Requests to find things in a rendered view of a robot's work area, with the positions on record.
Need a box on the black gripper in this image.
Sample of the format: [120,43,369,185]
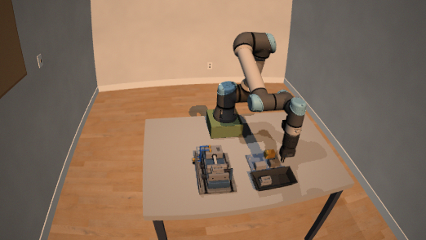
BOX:
[279,115,302,163]

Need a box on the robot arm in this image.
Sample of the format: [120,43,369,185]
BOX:
[213,32,306,128]

